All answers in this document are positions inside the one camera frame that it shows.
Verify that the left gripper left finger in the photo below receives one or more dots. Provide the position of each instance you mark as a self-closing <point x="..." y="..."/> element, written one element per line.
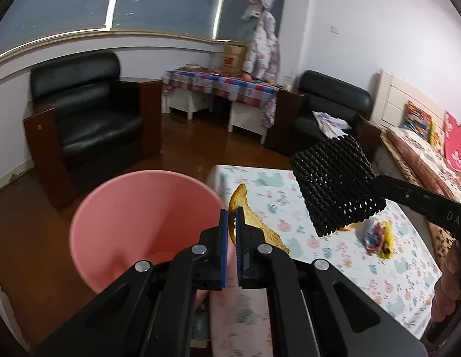
<point x="170" y="292"/>

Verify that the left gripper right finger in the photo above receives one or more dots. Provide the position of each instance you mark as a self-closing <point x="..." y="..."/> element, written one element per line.
<point x="263" y="266"/>

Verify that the yellow banana peel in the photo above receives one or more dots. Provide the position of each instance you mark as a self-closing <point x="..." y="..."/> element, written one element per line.
<point x="239" y="199"/>

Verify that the red blue paper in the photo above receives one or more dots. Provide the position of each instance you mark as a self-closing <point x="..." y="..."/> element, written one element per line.
<point x="374" y="235"/>

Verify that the black foam mesh sleeve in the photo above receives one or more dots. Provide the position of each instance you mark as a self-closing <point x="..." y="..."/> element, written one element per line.
<point x="336" y="182"/>

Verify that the right hand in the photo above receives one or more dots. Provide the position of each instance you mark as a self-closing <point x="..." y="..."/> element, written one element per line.
<point x="447" y="289"/>

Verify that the bed with brown blanket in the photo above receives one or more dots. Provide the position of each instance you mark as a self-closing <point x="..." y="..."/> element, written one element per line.
<point x="406" y="156"/>

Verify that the red floral pillow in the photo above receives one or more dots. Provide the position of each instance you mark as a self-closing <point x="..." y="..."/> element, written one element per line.
<point x="452" y="129"/>

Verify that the pink plastic bucket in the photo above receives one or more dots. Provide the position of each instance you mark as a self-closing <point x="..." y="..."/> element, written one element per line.
<point x="146" y="215"/>

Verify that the colourful striped pillow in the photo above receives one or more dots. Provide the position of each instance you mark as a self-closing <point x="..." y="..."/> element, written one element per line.
<point x="417" y="120"/>

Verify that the white headboard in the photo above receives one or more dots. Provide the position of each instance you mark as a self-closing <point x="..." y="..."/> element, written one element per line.
<point x="391" y="94"/>

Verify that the black leather armchair right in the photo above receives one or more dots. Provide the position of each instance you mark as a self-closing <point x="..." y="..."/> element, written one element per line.
<point x="295" y="127"/>

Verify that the black leather armchair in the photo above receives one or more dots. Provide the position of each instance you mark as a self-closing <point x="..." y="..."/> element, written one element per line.
<point x="295" y="127"/>
<point x="85" y="123"/>

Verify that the folded cloth on armchair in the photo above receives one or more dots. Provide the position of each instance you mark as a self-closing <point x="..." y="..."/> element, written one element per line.
<point x="331" y="127"/>

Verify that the white low bench table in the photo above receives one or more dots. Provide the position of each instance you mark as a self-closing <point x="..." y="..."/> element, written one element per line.
<point x="233" y="114"/>

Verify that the plaid checkered tablecloth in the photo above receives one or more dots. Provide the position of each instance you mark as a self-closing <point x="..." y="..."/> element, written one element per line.
<point x="255" y="94"/>

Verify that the black leather armchair left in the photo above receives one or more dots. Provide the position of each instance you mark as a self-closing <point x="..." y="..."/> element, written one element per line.
<point x="85" y="123"/>

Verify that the floral puffer jacket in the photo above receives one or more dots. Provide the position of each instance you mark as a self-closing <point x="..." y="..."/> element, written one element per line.
<point x="262" y="60"/>

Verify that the brown paper bag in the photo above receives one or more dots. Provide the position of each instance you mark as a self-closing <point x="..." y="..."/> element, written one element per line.
<point x="232" y="59"/>

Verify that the white hat on hook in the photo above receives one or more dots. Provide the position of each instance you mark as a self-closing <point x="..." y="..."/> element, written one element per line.
<point x="253" y="10"/>

